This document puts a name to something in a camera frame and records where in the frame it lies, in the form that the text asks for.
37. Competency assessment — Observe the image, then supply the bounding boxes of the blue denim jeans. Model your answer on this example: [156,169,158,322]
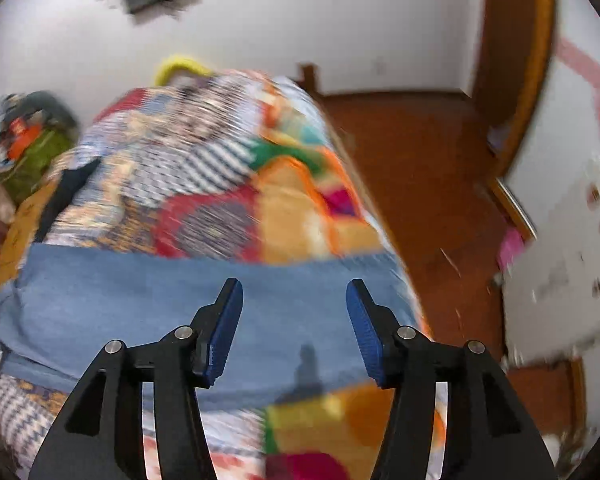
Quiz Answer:
[0,244,416,411]

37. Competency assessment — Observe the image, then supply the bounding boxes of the white cabinet with stickers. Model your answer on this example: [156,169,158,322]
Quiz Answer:
[502,156,600,367]

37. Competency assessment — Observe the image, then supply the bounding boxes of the black folded garment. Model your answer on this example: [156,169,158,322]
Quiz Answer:
[33,157,102,243]

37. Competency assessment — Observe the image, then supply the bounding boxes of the green patterned storage bag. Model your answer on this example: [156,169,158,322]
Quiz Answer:
[0,128,74,206]

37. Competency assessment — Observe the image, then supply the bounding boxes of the colourful orange fleece blanket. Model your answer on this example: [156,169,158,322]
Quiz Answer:
[249,77,449,480]

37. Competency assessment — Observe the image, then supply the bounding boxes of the patchwork patterned bedspread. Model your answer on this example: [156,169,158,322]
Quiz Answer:
[0,70,332,480]

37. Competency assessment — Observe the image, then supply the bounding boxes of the orange box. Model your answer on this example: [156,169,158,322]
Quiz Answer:
[7,118,43,160]

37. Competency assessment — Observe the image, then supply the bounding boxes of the yellow round object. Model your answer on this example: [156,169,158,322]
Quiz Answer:
[154,54,213,87]

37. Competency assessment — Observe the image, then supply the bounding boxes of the brown wooden door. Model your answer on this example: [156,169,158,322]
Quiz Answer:
[471,0,556,179]

